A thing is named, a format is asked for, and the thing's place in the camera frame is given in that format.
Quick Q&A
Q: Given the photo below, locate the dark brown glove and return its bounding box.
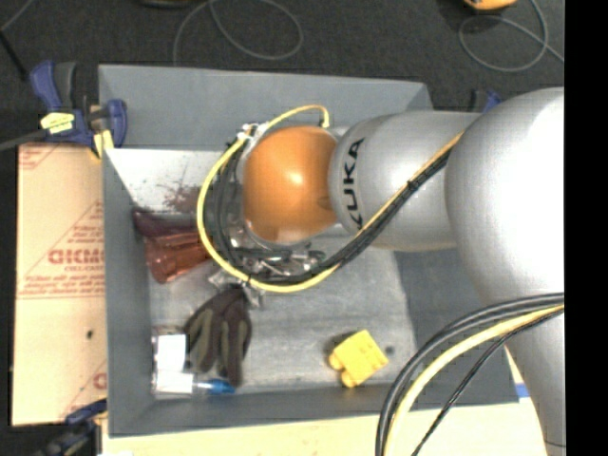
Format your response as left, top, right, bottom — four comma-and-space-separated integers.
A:
183, 286, 254, 390

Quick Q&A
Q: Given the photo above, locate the red-brown flat block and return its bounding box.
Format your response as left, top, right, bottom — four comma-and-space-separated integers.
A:
143, 234, 214, 285

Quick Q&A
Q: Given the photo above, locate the grey metal bin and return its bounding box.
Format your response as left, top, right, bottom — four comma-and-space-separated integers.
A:
97, 64, 520, 437

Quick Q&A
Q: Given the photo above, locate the white box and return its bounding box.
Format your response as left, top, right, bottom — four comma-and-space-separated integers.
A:
152, 332, 190, 371

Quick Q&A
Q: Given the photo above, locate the clear tube with blue cap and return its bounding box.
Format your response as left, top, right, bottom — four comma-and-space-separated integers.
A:
151, 370, 238, 397

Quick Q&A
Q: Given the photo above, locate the yellow toy brick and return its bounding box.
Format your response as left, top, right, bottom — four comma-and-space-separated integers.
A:
327, 329, 390, 390

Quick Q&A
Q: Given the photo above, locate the brown cardboard board red print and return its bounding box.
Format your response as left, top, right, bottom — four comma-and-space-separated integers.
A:
9, 142, 108, 428

